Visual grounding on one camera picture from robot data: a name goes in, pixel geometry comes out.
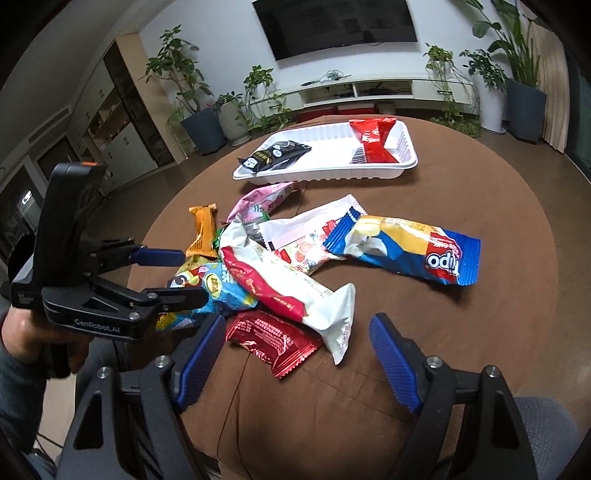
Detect person's left hand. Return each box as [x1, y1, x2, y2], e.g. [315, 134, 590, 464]
[0, 305, 48, 361]

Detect green snack packet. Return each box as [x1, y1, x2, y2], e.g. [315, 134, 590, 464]
[211, 222, 232, 252]

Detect white plastic tray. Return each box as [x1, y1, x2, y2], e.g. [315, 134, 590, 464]
[232, 117, 419, 186]

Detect white ribbed plant pot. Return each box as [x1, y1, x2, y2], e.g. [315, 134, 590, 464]
[216, 99, 252, 146]

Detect tall leafy plant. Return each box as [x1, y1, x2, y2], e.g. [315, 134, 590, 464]
[145, 25, 208, 118]

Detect wooden display cabinet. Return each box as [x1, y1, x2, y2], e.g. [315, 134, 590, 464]
[0, 34, 176, 278]

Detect person's left forearm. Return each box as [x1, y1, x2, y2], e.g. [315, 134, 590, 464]
[0, 344, 63, 444]

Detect dark red snack packet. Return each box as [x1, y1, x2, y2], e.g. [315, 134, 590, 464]
[225, 310, 324, 379]

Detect dark blue plant pot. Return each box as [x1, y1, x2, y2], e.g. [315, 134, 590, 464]
[180, 108, 227, 155]

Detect wall television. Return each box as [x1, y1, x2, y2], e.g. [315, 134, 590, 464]
[252, 0, 419, 61]

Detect glass sliding door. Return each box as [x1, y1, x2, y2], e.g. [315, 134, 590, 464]
[566, 46, 591, 176]

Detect pink snack packet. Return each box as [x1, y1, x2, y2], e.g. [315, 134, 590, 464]
[226, 181, 301, 227]

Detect blue cartoon snack packet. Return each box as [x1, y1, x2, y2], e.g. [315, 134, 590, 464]
[154, 261, 259, 333]

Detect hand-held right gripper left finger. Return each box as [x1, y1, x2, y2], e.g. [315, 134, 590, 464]
[58, 313, 228, 480]

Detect blue grey square pot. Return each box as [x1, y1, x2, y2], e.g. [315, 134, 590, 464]
[505, 76, 549, 145]

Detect small leafy tree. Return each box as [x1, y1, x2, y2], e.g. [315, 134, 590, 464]
[461, 48, 508, 90]

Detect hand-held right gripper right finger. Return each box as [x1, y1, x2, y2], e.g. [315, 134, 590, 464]
[368, 313, 539, 480]

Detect person's grey trousers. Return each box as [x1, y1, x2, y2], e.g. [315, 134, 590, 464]
[510, 396, 580, 480]

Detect trailing vine plant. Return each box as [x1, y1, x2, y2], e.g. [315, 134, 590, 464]
[242, 65, 294, 137]
[422, 44, 483, 139]

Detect blue and yellow snack packet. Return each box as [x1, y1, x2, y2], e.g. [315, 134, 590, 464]
[323, 208, 481, 287]

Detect tall white plant pot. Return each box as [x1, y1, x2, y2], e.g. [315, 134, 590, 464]
[480, 76, 509, 134]

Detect black snack packet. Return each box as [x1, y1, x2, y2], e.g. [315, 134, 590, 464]
[238, 140, 312, 175]

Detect clear plastic bag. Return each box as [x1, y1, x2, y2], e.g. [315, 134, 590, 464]
[218, 217, 356, 365]

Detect orange snack bar packet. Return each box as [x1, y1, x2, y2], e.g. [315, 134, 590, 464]
[186, 203, 219, 259]

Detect large leaf plant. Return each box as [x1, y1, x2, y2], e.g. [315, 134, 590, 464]
[455, 0, 543, 88]

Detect small green plant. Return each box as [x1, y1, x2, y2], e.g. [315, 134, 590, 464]
[213, 91, 245, 112]

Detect white television console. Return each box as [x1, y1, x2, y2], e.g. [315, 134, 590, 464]
[279, 76, 475, 112]

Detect tangle of cables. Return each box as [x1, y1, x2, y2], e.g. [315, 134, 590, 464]
[300, 69, 354, 88]

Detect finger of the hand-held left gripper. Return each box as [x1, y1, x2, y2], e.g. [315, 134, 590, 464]
[88, 238, 186, 274]
[88, 276, 209, 340]

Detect white strawberry print packet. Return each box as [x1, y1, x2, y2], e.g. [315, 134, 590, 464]
[256, 194, 365, 278]

